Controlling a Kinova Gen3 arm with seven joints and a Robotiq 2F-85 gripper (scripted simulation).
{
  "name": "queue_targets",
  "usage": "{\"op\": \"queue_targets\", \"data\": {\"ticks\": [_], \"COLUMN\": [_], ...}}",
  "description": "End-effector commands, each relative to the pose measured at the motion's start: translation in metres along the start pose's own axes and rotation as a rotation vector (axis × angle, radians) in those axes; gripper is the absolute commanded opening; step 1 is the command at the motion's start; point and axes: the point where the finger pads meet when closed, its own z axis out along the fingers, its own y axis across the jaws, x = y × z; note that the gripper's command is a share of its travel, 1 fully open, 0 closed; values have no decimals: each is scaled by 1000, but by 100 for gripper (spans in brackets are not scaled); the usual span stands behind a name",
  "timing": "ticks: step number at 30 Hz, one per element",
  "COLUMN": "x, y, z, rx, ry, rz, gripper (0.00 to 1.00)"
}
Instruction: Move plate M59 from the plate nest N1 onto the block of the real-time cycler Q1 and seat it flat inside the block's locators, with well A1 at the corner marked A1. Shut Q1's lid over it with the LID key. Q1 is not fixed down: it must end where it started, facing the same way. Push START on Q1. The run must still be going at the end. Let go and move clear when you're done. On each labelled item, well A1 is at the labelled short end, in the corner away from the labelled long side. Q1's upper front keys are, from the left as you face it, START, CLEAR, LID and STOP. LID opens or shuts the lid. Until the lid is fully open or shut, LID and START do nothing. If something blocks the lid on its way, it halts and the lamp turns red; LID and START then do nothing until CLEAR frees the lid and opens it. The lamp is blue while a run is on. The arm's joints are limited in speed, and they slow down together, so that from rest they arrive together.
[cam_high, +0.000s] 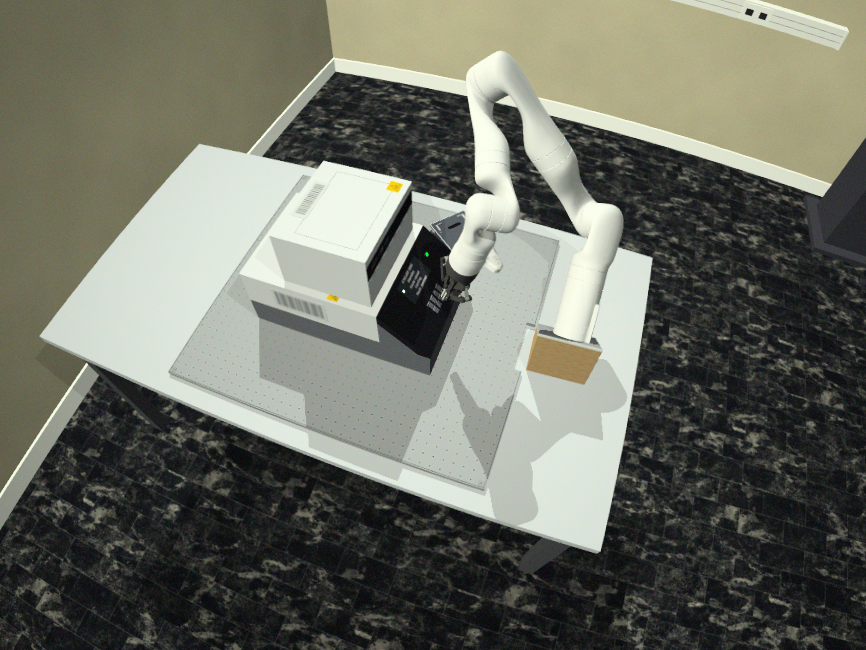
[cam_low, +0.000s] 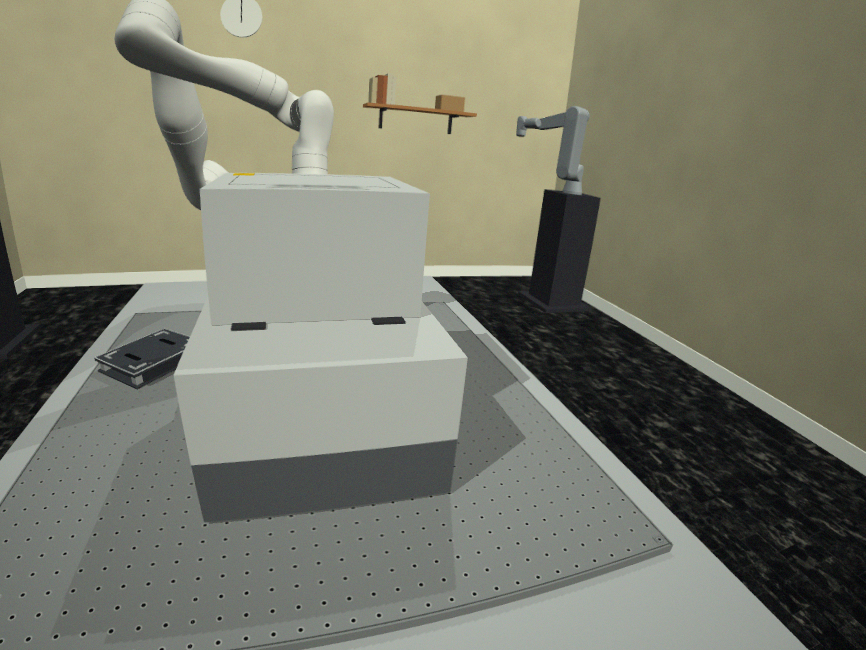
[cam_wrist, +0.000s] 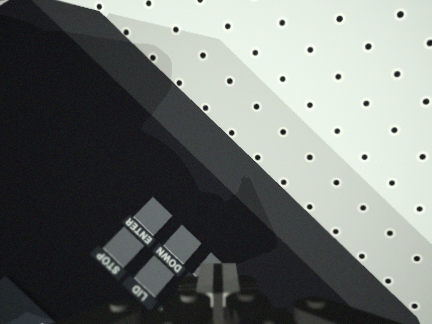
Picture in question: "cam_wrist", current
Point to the grey perforated base plate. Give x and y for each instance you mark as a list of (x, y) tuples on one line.
[(332, 98)]

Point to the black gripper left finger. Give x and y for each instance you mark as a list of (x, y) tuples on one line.
[(199, 306)]

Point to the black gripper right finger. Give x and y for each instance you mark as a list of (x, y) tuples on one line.
[(253, 307)]

